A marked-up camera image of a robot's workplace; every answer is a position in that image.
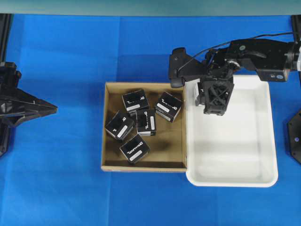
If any teal panel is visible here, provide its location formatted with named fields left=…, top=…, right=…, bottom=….
left=0, top=0, right=301, bottom=16

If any black box upper left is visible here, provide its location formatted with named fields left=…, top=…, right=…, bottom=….
left=122, top=89, right=150, bottom=116

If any black box upper right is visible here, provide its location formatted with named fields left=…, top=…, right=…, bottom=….
left=155, top=92, right=182, bottom=122

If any black box centre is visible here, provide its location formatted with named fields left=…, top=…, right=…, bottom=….
left=136, top=109, right=157, bottom=136

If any brown cardboard box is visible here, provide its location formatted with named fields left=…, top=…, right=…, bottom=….
left=101, top=82, right=187, bottom=172

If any blue table cloth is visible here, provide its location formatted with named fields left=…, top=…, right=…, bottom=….
left=0, top=15, right=301, bottom=226

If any black aluminium frame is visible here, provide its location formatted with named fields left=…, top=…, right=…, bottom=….
left=0, top=13, right=12, bottom=156

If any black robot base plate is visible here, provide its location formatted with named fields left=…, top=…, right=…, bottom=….
left=287, top=110, right=301, bottom=164

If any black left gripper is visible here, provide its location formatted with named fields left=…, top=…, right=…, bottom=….
left=200, top=47, right=238, bottom=116

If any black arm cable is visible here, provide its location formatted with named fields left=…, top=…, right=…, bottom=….
left=177, top=32, right=294, bottom=71

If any white plastic tray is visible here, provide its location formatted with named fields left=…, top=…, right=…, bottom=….
left=184, top=75, right=278, bottom=187

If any black box bottom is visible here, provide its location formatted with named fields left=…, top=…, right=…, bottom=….
left=119, top=134, right=151, bottom=164

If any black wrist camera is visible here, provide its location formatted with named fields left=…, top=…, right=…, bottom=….
left=168, top=47, right=207, bottom=88

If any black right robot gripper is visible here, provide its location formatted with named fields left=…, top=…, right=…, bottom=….
left=0, top=62, right=57, bottom=152

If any black box with white label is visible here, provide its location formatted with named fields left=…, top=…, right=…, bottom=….
left=194, top=81, right=205, bottom=106

